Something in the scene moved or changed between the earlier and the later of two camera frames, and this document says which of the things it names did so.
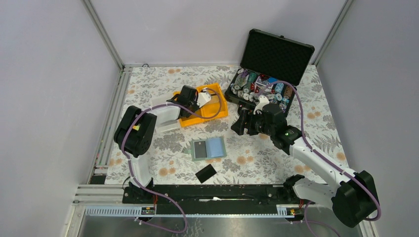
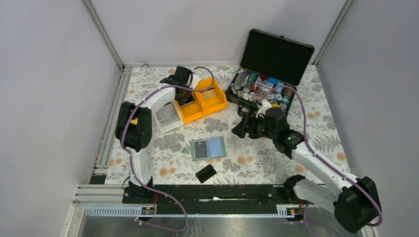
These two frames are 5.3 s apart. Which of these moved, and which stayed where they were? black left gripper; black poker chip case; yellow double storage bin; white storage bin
Moved: yellow double storage bin; black left gripper
Stayed: black poker chip case; white storage bin
